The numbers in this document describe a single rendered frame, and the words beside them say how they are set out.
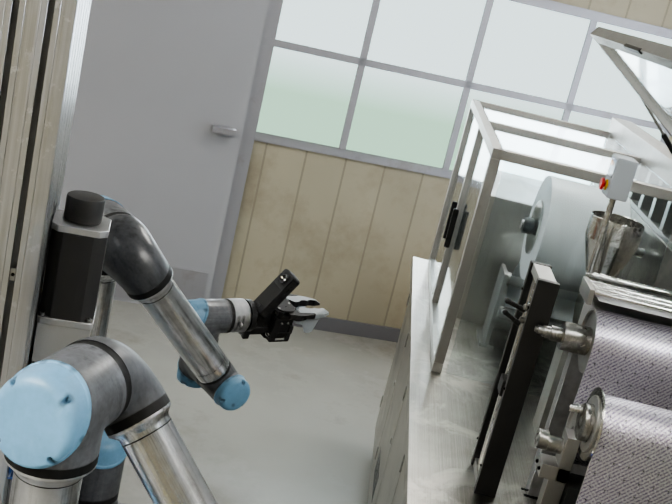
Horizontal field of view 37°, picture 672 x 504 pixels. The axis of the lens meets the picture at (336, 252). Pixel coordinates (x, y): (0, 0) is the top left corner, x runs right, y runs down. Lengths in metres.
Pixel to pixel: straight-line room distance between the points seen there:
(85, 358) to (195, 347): 0.71
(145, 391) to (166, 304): 0.56
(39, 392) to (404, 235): 4.48
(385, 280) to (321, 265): 0.38
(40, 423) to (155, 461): 0.21
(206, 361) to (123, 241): 0.32
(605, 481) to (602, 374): 0.27
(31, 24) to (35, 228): 0.28
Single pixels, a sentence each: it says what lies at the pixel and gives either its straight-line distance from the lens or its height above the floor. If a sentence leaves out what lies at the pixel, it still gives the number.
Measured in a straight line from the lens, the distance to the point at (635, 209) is 2.96.
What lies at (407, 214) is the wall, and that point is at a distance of 5.56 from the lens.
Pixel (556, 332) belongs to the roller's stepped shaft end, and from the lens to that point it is 2.24.
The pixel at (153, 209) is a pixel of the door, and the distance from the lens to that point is 5.36.
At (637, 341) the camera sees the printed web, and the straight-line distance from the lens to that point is 2.22.
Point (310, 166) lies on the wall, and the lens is 5.40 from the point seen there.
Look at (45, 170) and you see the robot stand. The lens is 1.46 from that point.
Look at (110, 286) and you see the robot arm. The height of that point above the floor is 1.30.
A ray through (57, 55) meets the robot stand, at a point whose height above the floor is 1.79.
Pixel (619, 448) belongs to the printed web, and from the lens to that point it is 2.03.
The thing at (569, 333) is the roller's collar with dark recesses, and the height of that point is 1.35.
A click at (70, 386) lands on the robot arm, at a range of 1.23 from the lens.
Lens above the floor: 2.00
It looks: 16 degrees down
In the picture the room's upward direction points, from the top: 13 degrees clockwise
